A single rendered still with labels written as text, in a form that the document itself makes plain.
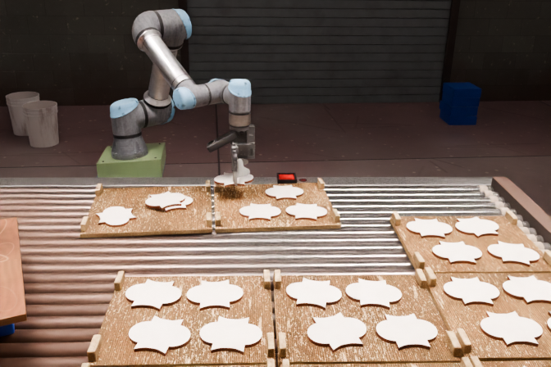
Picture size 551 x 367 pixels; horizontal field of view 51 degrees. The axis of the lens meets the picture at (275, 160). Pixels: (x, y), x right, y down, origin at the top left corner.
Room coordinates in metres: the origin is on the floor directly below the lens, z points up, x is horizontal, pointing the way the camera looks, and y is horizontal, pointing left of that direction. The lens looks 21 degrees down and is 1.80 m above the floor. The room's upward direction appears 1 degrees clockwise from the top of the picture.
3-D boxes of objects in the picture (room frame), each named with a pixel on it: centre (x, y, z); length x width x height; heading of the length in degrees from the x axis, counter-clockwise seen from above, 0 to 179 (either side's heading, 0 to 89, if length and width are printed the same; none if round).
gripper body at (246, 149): (1.89, 0.12, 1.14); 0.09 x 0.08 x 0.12; 96
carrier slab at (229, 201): (1.83, 0.00, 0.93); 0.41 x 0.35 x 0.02; 97
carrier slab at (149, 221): (1.78, 0.42, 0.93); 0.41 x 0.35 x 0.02; 97
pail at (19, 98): (5.33, 2.43, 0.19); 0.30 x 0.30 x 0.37
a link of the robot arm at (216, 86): (1.95, 0.20, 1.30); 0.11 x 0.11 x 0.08; 40
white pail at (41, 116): (5.01, 2.15, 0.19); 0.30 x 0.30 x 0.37
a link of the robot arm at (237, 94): (1.89, 0.13, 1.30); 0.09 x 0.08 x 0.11; 40
